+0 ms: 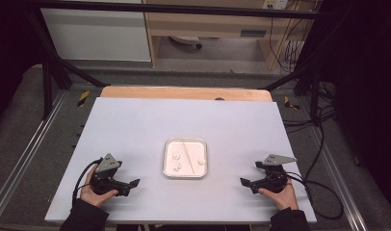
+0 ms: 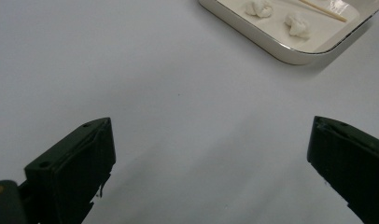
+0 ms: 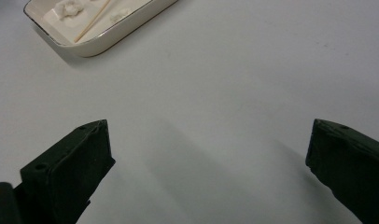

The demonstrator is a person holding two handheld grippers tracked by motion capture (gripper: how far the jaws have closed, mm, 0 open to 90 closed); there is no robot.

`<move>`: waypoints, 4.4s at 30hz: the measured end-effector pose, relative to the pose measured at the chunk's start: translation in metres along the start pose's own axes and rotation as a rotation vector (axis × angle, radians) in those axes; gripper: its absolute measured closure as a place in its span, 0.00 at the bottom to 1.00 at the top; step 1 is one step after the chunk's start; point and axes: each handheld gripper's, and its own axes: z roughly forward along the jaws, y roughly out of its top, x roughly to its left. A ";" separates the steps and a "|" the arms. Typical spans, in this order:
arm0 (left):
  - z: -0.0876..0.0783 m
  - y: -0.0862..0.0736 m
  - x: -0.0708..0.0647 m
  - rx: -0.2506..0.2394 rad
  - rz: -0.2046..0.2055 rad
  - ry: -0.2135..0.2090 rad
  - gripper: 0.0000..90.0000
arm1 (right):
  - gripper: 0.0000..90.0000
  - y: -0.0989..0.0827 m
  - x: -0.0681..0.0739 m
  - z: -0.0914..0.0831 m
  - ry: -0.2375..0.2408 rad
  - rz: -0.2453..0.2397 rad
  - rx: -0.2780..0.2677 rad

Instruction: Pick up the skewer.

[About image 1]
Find right hand-held gripper cable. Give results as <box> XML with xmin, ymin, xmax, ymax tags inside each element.
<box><xmin>284</xmin><ymin>171</ymin><xmax>345</xmax><ymax>221</ymax></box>

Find black metal crossbar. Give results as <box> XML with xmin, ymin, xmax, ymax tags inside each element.
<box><xmin>23</xmin><ymin>0</ymin><xmax>325</xmax><ymax>20</ymax></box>

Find light wooden board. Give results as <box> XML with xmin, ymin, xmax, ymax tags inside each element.
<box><xmin>99</xmin><ymin>85</ymin><xmax>274</xmax><ymax>103</ymax></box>

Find light wooden desk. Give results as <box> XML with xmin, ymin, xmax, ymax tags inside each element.
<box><xmin>142</xmin><ymin>0</ymin><xmax>317</xmax><ymax>70</ymax></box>

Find black metal stand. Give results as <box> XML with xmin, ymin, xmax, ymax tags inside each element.
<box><xmin>24</xmin><ymin>9</ymin><xmax>111</xmax><ymax>120</ymax></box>
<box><xmin>263</xmin><ymin>13</ymin><xmax>346</xmax><ymax>126</ymax></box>

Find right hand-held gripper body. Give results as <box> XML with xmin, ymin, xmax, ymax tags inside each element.
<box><xmin>259</xmin><ymin>153</ymin><xmax>298</xmax><ymax>194</ymax></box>

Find hand-held gripper cable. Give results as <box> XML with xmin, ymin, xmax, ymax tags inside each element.
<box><xmin>71</xmin><ymin>158</ymin><xmax>103</xmax><ymax>208</ymax></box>
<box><xmin>284</xmin><ymin>171</ymin><xmax>345</xmax><ymax>221</ymax></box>

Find person's right hand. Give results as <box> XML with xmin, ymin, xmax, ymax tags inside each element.
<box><xmin>258</xmin><ymin>178</ymin><xmax>300</xmax><ymax>212</ymax></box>

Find hanging black cables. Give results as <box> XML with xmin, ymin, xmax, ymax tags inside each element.
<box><xmin>268</xmin><ymin>9</ymin><xmax>315</xmax><ymax>74</ymax></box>

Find yellow and black tape strip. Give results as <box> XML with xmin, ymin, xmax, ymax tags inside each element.
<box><xmin>76</xmin><ymin>90</ymin><xmax>91</xmax><ymax>108</ymax></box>
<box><xmin>283</xmin><ymin>95</ymin><xmax>301</xmax><ymax>111</ymax></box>

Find office chair base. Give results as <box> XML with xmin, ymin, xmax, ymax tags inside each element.
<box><xmin>169</xmin><ymin>35</ymin><xmax>203</xmax><ymax>50</ymax></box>

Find white wall outlet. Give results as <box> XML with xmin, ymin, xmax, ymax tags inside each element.
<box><xmin>262</xmin><ymin>0</ymin><xmax>289</xmax><ymax>11</ymax></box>

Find left hand-held gripper cable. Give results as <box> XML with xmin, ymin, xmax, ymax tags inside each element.
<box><xmin>71</xmin><ymin>158</ymin><xmax>103</xmax><ymax>208</ymax></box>

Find person's left hand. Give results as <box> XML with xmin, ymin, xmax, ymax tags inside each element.
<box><xmin>80</xmin><ymin>165</ymin><xmax>120</xmax><ymax>209</ymax></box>

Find square metal tray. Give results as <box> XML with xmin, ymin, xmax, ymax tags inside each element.
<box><xmin>162</xmin><ymin>138</ymin><xmax>208</xmax><ymax>179</ymax></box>

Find aluminium floor rail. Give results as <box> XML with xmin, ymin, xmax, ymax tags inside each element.
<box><xmin>307</xmin><ymin>123</ymin><xmax>369</xmax><ymax>231</ymax></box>
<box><xmin>0</xmin><ymin>90</ymin><xmax>68</xmax><ymax>219</ymax></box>

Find white cabinet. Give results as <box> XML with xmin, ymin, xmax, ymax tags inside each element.
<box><xmin>40</xmin><ymin>8</ymin><xmax>152</xmax><ymax>63</ymax></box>

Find thin wooden skewer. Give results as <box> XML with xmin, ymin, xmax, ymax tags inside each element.
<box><xmin>182</xmin><ymin>141</ymin><xmax>196</xmax><ymax>175</ymax></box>

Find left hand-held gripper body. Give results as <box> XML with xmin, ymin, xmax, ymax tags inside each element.
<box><xmin>89</xmin><ymin>153</ymin><xmax>121</xmax><ymax>196</ymax></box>

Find black floor cables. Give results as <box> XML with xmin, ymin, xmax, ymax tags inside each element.
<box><xmin>281</xmin><ymin>81</ymin><xmax>339</xmax><ymax>136</ymax></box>

